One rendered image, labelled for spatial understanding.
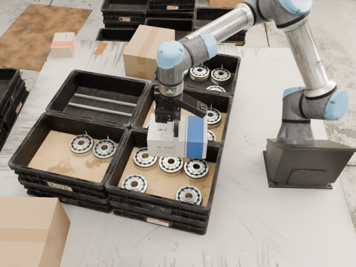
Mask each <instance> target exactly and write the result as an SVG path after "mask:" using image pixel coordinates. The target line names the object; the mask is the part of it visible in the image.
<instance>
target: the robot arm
mask: <svg viewBox="0 0 356 267"><path fill-rule="evenodd" d="M312 4H313V1H312V0H243V1H242V2H240V3H238V4H237V5H236V6H235V7H234V9H233V10H232V11H230V12H228V13H227V14H225V15H223V16H221V17H219V18H218V19H216V20H214V21H212V22H210V23H209V24H207V25H205V26H203V27H201V28H200V29H198V30H196V31H194V32H192V33H190V34H189V35H187V36H185V37H184V38H182V39H180V40H178V41H174V40H170V41H164V42H162V43H161V44H160V45H159V46H158V47H157V54H156V63H157V72H158V86H155V91H154V97H155V111H154V112H155V123H167V122H173V121H174V123H169V124H168V126H167V130H166V131H165V132H162V133H161V138H162V139H164V140H167V141H171V142H173V143H174V149H176V148H177V146H178V144H179V121H181V109H182V108H183V109H185V110H187V111H189V112H191V113H192V114H194V115H196V116H198V117H200V118H204V117H205V116H206V115H207V105H205V104H204V103H202V102H200V101H198V100H196V99H194V98H192V97H191V96H189V95H187V94H185V93H183V80H184V72H185V71H187V70H189V69H191V68H193V67H195V66H197V65H199V64H201V63H203V62H205V61H207V60H210V58H212V57H214V56H215V55H216V54H217V52H218V44H219V43H220V42H222V41H224V40H226V39H227V38H229V37H231V36H232V35H234V34H235V33H237V32H239V31H240V30H242V29H249V28H251V27H253V26H255V25H258V24H262V23H266V22H272V21H274V22H275V25H276V27H277V29H279V30H282V31H283V32H284V34H285V37H286V40H287V42H288V45H289V47H290V50H291V52H292V55H293V57H294V59H295V62H296V64H297V67H298V69H299V72H300V74H301V77H302V80H303V81H304V84H305V86H300V87H291V88H287V89H285V90H284V92H283V98H282V121H281V127H280V129H279V132H278V134H277V138H276V142H278V143H281V144H289V145H313V144H314V135H313V132H312V128H311V119H316V120H326V121H331V120H332V121H336V120H339V119H341V118H342V117H343V116H344V115H345V113H346V111H347V109H348V105H349V96H348V93H347V92H346V91H345V90H343V89H338V88H337V85H336V82H335V81H334V80H332V79H329V76H328V74H327V71H326V68H325V65H324V63H323V60H322V57H321V55H320V52H319V49H318V46H317V43H316V41H315V38H314V35H313V33H312V30H311V28H310V25H309V22H308V18H309V16H310V8H311V7H312ZM173 127H174V132H173Z"/></svg>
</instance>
